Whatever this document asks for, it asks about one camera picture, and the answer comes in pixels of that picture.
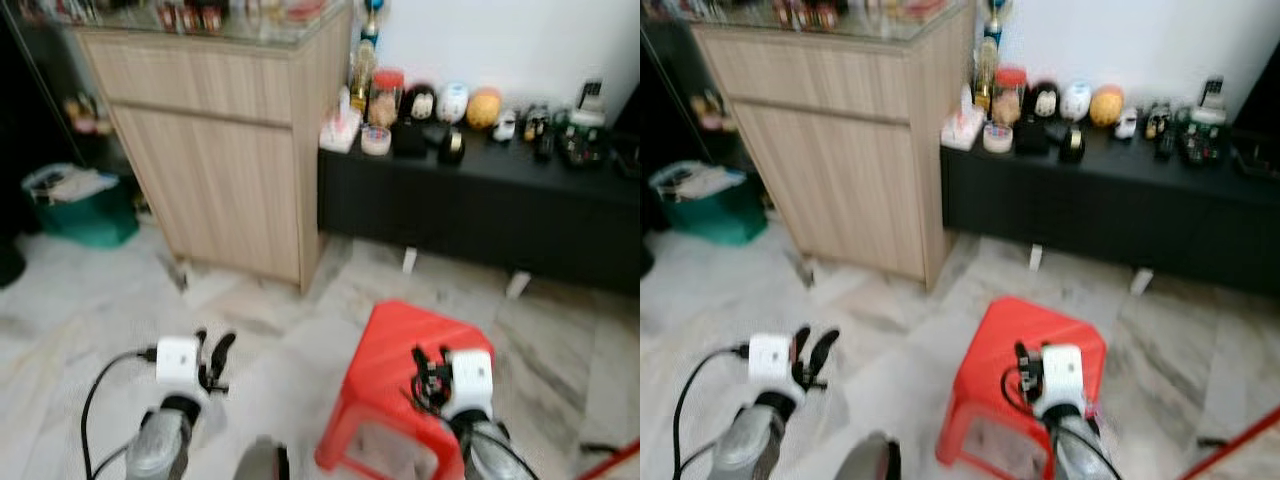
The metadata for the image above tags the red plastic stool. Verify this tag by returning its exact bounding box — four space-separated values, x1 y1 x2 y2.
314 299 497 480
936 296 1109 480

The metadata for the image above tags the grey robot knee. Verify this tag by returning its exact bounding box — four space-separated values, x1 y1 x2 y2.
834 431 902 480
234 436 292 480

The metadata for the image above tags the green storage bin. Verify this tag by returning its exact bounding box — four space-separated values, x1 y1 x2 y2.
648 160 770 247
21 162 142 250

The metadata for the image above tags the black low sideboard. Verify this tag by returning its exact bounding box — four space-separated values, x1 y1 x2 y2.
317 135 641 297
940 135 1280 298

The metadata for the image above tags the red edged object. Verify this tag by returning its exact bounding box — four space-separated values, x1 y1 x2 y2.
574 440 641 480
1178 404 1280 480

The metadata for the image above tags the light wooden cabinet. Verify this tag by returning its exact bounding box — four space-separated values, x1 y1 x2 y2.
690 8 977 292
75 8 354 294

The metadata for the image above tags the small black box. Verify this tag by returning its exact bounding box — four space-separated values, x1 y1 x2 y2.
391 120 430 159
1014 118 1051 156

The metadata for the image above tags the pink white tissue box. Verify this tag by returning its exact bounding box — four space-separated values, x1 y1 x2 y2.
319 98 362 154
941 96 986 152

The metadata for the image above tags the black and white figurine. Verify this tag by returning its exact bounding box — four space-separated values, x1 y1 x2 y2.
400 82 439 127
1026 80 1063 125

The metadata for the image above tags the white round figurine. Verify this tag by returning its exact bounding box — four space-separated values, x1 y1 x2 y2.
1060 80 1093 123
437 82 470 125

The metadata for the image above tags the red lidded glass jar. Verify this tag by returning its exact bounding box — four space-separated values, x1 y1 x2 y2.
367 67 407 130
992 65 1030 128

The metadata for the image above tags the orange round figurine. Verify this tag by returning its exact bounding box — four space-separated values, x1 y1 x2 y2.
466 87 504 130
1089 84 1126 128

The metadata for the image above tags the clear yellow bottle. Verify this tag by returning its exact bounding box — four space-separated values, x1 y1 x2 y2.
973 38 1002 111
349 40 380 113

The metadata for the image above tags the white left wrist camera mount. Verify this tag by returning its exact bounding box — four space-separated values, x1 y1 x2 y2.
747 334 795 393
154 336 205 395

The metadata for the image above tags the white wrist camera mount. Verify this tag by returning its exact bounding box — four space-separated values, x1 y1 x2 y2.
1038 342 1088 418
154 336 205 395
446 347 497 418
747 334 795 393

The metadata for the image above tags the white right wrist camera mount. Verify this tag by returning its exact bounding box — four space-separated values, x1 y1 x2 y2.
1038 342 1088 418
446 347 497 418

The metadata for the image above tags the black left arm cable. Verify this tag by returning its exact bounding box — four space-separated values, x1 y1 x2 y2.
79 348 160 480
671 344 752 480

